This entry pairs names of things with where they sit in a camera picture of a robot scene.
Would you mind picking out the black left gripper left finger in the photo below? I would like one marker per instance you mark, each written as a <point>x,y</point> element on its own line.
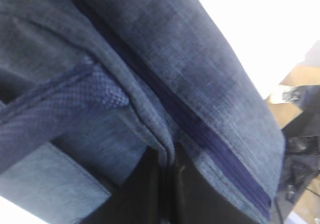
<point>143,198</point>

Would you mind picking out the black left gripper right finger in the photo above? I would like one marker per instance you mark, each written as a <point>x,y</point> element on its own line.
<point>195,201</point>

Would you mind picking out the navy blue lunch bag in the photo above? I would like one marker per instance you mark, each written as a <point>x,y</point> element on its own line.
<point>88,85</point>

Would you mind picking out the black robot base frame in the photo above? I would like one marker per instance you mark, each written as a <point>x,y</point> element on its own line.
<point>301,158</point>

